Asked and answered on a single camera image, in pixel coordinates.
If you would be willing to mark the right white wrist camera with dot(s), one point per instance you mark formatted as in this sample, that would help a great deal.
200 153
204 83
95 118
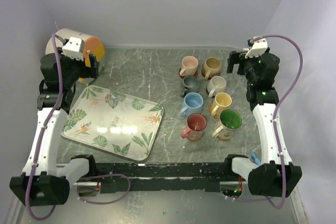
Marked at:
259 46

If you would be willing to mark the smooth light wood coaster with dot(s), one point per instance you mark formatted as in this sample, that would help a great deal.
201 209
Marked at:
194 139

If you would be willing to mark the hidden light wood coaster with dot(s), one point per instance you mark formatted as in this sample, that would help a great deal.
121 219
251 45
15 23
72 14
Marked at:
223 139

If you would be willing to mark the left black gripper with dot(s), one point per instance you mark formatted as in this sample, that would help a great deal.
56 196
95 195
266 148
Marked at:
88 72

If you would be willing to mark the grey mug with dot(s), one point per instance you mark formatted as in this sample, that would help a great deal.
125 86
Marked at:
189 84

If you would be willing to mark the yellow mug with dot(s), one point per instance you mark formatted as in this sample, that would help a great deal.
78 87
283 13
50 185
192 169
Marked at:
223 100

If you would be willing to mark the beige mug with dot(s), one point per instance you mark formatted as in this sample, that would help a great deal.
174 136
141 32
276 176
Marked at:
217 84

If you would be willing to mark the tan brown mug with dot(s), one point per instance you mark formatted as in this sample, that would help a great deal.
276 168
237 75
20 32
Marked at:
211 67

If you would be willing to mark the blue mug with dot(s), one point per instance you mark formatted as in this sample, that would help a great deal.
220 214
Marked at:
192 103

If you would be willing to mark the pink mug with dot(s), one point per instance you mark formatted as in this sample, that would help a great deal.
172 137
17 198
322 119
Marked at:
189 66

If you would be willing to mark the green floral tall mug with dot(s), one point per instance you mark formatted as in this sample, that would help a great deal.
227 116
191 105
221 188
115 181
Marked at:
227 124

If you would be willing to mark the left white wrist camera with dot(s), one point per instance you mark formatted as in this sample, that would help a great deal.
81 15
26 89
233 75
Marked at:
73 49

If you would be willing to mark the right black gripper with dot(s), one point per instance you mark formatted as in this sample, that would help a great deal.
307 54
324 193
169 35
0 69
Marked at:
235 57

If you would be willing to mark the blue connector clip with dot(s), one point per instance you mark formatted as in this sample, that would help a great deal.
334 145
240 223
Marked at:
255 158

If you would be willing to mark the red floral tall mug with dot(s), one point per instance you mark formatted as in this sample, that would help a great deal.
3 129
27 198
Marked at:
195 126

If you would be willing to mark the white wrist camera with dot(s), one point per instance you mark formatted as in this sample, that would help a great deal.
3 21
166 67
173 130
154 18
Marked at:
73 49
259 46

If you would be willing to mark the floral serving tray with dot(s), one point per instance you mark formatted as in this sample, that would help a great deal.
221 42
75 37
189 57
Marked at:
114 122

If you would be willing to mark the large woven rattan coaster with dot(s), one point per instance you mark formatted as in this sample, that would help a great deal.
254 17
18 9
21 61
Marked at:
213 110

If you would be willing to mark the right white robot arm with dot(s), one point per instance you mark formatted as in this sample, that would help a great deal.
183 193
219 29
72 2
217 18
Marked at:
276 176

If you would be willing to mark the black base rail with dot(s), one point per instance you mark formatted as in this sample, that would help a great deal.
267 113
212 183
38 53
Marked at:
208 176

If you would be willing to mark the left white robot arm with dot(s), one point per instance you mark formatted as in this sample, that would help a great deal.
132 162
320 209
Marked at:
41 182

